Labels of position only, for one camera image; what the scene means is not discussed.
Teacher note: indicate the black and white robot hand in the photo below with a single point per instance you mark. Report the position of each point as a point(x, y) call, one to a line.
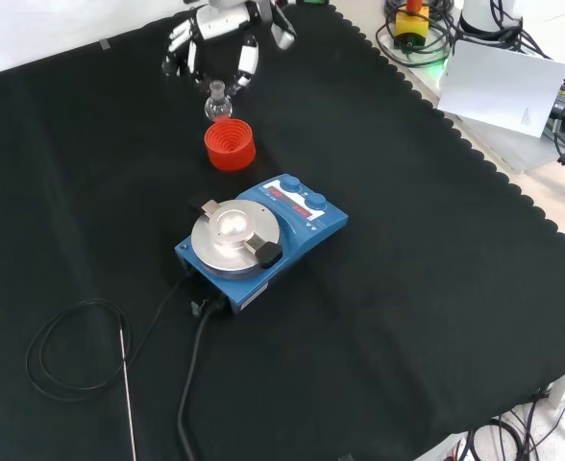
point(220, 21)

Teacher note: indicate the clear round-bottom glass flask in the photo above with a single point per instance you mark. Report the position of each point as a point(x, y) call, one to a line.
point(217, 106)

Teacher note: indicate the orange ribbed flask stand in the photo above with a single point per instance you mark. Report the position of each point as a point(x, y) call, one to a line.
point(229, 144)

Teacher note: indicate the heater with blue base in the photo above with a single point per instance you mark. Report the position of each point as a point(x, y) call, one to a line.
point(261, 230)

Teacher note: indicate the yellow stop button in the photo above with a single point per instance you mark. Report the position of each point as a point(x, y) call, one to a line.
point(411, 26)

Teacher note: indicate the black cloth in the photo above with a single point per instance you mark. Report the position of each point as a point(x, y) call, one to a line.
point(273, 269)

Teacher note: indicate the pale board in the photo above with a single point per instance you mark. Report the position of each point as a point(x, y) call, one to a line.
point(501, 86)

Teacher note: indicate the thin steel temperature probe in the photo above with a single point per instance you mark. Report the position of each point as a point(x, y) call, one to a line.
point(128, 389)

